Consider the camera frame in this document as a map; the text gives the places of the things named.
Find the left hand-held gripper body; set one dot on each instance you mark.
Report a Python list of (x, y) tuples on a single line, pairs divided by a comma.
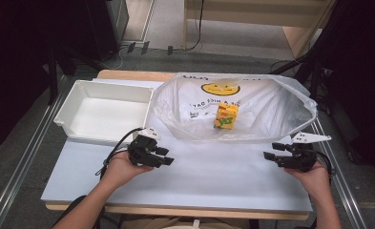
[(142, 151)]

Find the dark cabinet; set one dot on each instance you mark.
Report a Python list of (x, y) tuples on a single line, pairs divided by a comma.
[(102, 28)]

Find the person's right hand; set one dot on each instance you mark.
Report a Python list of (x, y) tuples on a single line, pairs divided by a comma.
[(314, 181)]

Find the aluminium floor rail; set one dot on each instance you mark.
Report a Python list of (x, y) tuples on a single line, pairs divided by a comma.
[(344, 191), (23, 165)]

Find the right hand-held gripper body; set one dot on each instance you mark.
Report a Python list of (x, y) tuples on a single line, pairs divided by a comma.
[(299, 159)]

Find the light wooden shelf unit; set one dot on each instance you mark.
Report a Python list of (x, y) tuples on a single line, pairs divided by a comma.
[(255, 12)]

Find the small black block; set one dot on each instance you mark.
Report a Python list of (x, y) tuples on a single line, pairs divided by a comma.
[(170, 50), (144, 47), (131, 47)]

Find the black tripod stand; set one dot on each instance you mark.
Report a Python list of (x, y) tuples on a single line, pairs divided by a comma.
[(315, 82)]

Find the black curtain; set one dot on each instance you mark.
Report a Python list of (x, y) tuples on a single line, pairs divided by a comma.
[(10, 63), (360, 63)]

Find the clear printed plastic bag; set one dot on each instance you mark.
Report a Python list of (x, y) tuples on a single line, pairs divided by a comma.
[(271, 108)]

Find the yellow juice carton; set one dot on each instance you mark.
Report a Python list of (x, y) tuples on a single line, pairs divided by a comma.
[(226, 116)]

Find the black metal stand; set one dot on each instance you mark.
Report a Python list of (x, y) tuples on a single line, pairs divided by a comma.
[(52, 79)]

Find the white plastic bin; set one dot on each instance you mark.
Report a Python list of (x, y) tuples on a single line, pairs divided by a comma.
[(105, 117)]

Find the person's left hand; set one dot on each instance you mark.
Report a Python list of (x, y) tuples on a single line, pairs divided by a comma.
[(121, 170)]

